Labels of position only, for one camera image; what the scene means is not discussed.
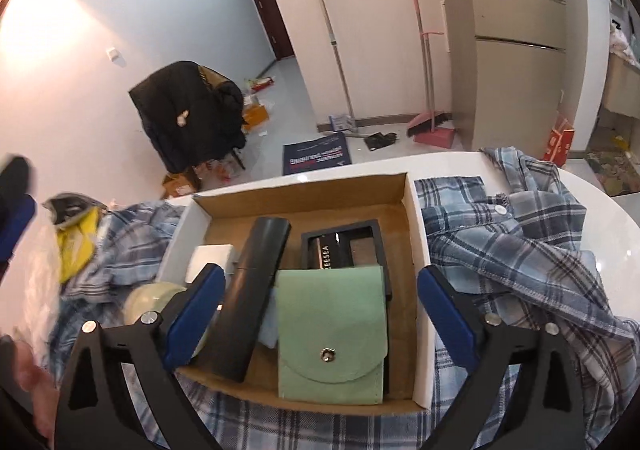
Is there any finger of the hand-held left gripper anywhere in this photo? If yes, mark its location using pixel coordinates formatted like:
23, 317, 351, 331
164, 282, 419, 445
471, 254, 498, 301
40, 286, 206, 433
0, 155, 33, 211
0, 195, 37, 271

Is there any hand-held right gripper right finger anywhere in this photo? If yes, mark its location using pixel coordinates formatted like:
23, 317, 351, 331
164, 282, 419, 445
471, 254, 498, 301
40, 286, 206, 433
416, 265, 586, 450

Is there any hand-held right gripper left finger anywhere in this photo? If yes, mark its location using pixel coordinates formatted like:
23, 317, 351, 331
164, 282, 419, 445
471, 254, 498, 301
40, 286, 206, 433
54, 263, 227, 450

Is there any cream round container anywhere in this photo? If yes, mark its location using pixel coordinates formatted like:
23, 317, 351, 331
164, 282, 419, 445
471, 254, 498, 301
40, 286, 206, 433
122, 280, 223, 358

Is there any shallow cardboard box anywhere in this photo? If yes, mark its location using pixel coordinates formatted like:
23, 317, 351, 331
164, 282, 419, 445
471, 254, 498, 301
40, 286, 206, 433
157, 173, 433, 412

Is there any white charger plug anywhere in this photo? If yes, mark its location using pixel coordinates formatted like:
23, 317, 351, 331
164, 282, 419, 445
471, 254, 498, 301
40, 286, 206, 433
185, 244, 237, 286

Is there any black cylinder case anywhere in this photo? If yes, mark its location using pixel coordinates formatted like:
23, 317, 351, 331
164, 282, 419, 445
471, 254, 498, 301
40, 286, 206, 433
197, 216, 292, 383

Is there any grey-blue small box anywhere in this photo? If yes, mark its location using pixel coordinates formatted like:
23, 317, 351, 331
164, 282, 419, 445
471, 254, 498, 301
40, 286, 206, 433
257, 285, 281, 350

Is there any black framed display box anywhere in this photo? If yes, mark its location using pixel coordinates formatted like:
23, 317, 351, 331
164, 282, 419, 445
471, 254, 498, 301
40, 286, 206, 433
301, 219, 393, 303

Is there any green snap pouch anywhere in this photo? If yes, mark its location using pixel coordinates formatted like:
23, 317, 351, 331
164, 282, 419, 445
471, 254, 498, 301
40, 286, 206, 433
276, 265, 388, 406

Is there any black glossy cosmetic case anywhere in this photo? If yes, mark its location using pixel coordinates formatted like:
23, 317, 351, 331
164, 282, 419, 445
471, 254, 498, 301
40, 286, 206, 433
307, 230, 353, 272

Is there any person's left hand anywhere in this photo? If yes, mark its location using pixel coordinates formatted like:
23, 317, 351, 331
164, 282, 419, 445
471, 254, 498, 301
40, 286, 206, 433
12, 345, 58, 448

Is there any yellow bag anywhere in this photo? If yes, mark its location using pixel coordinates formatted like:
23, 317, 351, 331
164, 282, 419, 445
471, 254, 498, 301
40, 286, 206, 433
56, 207, 103, 283

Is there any clear plastic bag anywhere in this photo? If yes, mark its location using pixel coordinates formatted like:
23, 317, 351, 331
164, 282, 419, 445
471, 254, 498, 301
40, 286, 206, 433
12, 210, 71, 371

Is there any blue plaid shirt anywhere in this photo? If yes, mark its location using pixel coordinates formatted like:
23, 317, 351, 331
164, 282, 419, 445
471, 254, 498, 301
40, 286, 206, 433
47, 146, 640, 450

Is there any brown cardboard box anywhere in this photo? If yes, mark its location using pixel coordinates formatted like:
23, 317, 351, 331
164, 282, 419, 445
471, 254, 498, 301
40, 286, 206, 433
161, 170, 201, 198

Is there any black jacket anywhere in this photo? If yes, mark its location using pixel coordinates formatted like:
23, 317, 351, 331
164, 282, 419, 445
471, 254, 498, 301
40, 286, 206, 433
128, 60, 247, 173

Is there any pink dustpan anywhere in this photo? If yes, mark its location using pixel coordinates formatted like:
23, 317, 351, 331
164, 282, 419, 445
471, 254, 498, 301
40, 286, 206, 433
407, 110, 457, 149

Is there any black cloth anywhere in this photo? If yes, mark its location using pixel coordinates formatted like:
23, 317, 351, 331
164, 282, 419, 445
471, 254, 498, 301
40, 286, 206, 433
363, 131, 398, 151

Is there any dark blue floor mat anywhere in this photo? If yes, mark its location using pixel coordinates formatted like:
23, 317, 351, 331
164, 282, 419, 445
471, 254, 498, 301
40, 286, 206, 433
282, 131, 352, 176

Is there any red cardboard box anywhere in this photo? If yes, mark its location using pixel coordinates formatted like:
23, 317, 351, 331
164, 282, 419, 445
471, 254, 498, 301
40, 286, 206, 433
544, 113, 576, 166

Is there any orange cardboard box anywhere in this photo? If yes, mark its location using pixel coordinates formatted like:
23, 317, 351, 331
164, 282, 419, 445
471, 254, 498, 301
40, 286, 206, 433
241, 103, 271, 131

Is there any patterned floor mat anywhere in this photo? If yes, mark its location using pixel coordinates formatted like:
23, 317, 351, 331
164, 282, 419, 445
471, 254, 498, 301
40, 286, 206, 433
585, 135, 640, 196

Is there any red floor packaging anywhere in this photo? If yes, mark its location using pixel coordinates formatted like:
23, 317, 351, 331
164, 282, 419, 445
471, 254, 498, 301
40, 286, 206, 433
242, 75, 276, 94

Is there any beige refrigerator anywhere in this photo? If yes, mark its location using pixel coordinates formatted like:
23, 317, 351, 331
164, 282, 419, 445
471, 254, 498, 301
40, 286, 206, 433
457, 0, 588, 158

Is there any beige vanity cabinet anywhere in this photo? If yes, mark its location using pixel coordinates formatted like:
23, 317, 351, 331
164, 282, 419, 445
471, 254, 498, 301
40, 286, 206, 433
602, 55, 640, 118

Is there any dark brown door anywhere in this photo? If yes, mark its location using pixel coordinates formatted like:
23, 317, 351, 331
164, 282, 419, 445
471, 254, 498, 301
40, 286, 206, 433
237, 0, 296, 62

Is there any grey-handled mop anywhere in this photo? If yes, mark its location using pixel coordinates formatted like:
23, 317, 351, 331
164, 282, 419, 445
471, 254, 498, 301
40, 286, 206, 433
306, 0, 371, 138

